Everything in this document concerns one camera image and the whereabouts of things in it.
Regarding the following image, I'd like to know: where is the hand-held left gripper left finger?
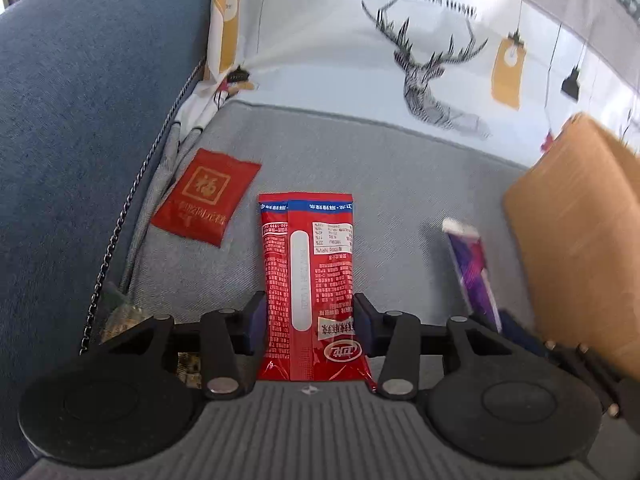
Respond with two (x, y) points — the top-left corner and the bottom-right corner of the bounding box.
(102, 290), (268, 401)

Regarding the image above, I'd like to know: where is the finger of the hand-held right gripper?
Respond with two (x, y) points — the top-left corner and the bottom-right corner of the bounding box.
(497, 310), (640, 421)

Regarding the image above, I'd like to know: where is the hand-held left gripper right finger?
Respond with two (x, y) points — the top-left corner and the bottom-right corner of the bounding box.
(352, 294), (523, 401)

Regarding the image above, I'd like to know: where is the long red snack packet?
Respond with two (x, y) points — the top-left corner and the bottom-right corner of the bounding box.
(256, 192), (378, 393)

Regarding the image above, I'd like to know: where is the cardboard box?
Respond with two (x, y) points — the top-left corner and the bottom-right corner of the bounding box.
(502, 112), (640, 376)

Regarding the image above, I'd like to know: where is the purple snack packet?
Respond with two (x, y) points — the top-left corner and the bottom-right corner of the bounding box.
(442, 217), (503, 333)

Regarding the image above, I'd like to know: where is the small red square packet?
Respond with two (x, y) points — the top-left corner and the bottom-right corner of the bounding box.
(150, 148), (262, 247)

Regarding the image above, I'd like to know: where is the round noodle cake packet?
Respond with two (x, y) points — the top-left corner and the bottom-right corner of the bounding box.
(100, 285), (202, 391)

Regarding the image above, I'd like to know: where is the black metal chain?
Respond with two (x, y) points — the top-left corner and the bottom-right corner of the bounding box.
(80, 57), (207, 353)

